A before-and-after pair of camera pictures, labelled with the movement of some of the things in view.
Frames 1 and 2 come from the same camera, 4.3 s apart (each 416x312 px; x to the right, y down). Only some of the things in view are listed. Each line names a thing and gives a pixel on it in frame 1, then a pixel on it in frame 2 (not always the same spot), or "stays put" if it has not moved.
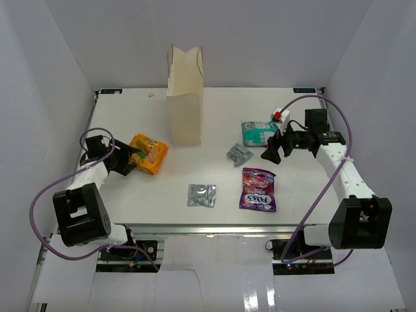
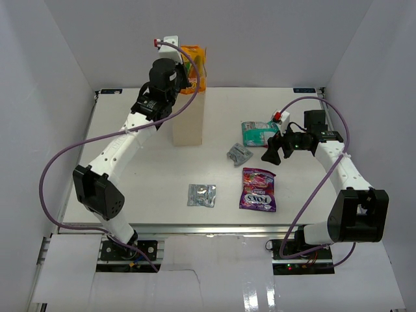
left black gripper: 125,153 to 182,70
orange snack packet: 152,155 to 199,54
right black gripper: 271,153 stays put
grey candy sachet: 238,153 stays put
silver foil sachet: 201,195 stays put
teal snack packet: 256,133 stays put
